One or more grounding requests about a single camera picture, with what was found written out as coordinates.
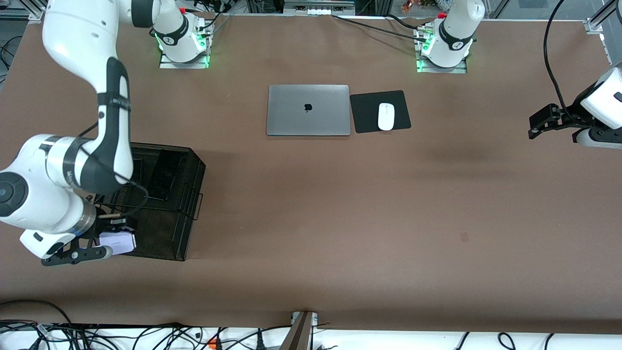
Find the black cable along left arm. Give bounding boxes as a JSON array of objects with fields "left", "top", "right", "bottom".
[{"left": 543, "top": 0, "right": 574, "bottom": 122}]

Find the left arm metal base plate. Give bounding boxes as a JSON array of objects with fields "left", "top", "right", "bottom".
[{"left": 416, "top": 58, "right": 468, "bottom": 74}]

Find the white computer mouse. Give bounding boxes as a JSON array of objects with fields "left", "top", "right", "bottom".
[{"left": 378, "top": 103, "right": 395, "bottom": 131}]

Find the white power strip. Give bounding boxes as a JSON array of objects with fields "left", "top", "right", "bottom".
[{"left": 283, "top": 0, "right": 356, "bottom": 16}]

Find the black cable on table edge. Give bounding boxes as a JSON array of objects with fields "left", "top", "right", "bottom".
[{"left": 332, "top": 14, "right": 428, "bottom": 40}]

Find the short aluminium frame rail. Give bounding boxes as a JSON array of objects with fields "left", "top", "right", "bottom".
[{"left": 0, "top": 7, "right": 44, "bottom": 23}]

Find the silver laptop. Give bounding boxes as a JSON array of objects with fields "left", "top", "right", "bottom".
[{"left": 266, "top": 85, "right": 351, "bottom": 137}]

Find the black mouse pad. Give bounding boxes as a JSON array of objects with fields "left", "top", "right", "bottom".
[{"left": 349, "top": 90, "right": 412, "bottom": 134}]

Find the black mesh basket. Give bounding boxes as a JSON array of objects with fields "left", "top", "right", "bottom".
[{"left": 97, "top": 204, "right": 189, "bottom": 262}]

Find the metal camera post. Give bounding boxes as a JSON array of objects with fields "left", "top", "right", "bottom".
[{"left": 279, "top": 311, "right": 319, "bottom": 350}]

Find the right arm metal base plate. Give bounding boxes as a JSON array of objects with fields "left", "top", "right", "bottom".
[{"left": 159, "top": 52, "right": 210, "bottom": 70}]

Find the thick black looped cable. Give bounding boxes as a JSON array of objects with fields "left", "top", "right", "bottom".
[{"left": 0, "top": 298, "right": 73, "bottom": 326}]

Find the black slab smartphone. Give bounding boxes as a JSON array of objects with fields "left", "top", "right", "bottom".
[{"left": 147, "top": 149, "right": 184, "bottom": 201}]

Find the black mesh tray with handles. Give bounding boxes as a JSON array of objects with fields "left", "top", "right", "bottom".
[{"left": 95, "top": 141, "right": 206, "bottom": 220}]

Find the long aluminium frame rail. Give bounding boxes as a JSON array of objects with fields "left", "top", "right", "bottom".
[{"left": 585, "top": 0, "right": 622, "bottom": 95}]

